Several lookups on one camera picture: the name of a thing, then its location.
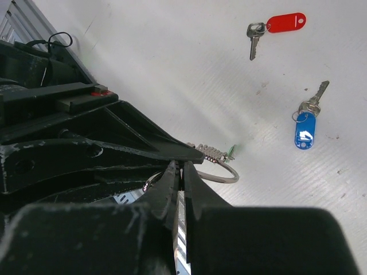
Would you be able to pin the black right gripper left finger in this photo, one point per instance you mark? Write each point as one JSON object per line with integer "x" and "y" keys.
{"x": 96, "y": 238}

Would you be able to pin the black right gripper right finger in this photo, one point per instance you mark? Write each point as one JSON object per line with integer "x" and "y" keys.
{"x": 224, "y": 239}

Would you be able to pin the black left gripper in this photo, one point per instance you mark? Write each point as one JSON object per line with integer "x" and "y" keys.
{"x": 104, "y": 134}

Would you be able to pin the metal keyring with clips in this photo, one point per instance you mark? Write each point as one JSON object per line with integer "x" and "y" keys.
{"x": 216, "y": 169}

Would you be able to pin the key with blue tag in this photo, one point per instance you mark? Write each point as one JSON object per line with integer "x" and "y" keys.
{"x": 305, "y": 119}

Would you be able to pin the key with red tag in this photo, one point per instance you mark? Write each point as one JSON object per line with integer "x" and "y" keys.
{"x": 276, "y": 24}

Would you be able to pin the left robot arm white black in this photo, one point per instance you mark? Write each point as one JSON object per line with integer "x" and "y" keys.
{"x": 58, "y": 126}

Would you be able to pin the aluminium mounting rail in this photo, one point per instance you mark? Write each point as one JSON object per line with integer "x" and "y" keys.
{"x": 25, "y": 21}

